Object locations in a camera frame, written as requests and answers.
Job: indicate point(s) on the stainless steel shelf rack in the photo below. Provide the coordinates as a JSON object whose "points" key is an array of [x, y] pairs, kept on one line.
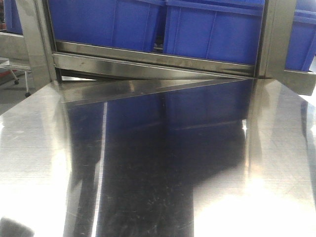
{"points": [[37, 51]]}

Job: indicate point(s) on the blue plastic bin, centre left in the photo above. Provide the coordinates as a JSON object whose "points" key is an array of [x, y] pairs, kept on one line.
{"points": [[128, 24]]}

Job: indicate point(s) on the blue plastic bin, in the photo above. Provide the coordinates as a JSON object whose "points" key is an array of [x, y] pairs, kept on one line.
{"points": [[220, 30], [128, 24], [302, 44], [11, 17]]}

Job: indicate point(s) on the blue plastic bin, centre right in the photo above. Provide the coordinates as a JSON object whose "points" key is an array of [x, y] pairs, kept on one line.
{"points": [[220, 30]]}

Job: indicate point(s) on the wheeled metal cart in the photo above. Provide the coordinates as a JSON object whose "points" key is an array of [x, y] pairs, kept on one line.
{"points": [[10, 70]]}

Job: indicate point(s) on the blue plastic bin, far right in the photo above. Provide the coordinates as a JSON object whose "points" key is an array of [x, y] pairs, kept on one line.
{"points": [[302, 44]]}

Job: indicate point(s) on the blue plastic bin, far left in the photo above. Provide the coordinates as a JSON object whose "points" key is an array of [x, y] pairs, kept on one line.
{"points": [[11, 17]]}

